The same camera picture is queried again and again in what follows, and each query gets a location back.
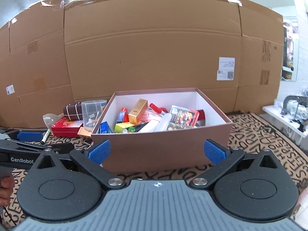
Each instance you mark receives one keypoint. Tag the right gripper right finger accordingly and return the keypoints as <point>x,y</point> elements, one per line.
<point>215,152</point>

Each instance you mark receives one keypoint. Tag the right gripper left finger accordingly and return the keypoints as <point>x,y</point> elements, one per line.
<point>99,152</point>

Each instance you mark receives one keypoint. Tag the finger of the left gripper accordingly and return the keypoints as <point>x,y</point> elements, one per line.
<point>30,136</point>

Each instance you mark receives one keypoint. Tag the black green yellow marker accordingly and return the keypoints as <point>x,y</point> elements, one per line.
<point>135,128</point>

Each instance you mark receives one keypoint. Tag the gold perfume box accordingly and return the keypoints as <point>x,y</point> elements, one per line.
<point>138,111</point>

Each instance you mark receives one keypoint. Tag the red white marker pen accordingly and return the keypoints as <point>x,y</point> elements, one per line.
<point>158,110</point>

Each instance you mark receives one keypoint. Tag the left human hand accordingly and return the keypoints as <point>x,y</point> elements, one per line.
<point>6,190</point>

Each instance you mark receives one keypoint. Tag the black white marker pen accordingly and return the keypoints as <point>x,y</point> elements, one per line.
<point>45,137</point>

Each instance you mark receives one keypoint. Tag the translucent plastic funnel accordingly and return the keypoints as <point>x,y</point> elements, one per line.
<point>50,119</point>

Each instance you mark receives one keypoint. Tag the blue small box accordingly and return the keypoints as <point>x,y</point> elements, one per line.
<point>104,128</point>

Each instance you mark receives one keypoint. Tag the orange gold small box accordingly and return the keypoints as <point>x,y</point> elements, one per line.
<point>82,132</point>

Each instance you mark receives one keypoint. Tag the red flat gift box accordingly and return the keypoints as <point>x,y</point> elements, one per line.
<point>65,128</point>

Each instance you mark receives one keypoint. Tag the lime green small box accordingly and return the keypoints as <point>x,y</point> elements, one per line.
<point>119,127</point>

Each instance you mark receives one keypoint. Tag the pink storage box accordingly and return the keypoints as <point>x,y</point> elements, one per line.
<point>158,151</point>

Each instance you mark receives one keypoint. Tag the patterned letter table mat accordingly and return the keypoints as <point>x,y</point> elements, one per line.
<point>249,132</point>

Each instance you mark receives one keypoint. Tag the red patterned snack packet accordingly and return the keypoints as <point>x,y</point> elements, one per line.
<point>182,118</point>

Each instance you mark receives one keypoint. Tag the clear plastic cup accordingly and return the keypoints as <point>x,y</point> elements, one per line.
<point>91,112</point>

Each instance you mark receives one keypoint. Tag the brown striped pouch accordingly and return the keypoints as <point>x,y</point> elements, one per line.
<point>73,112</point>

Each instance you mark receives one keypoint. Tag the white side shelf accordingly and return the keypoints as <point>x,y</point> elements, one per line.
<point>290,117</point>

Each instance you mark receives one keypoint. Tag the white shipping label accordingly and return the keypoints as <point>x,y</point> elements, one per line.
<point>226,69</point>

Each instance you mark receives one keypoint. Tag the cardboard backdrop wall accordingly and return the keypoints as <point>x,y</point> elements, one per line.
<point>58,52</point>

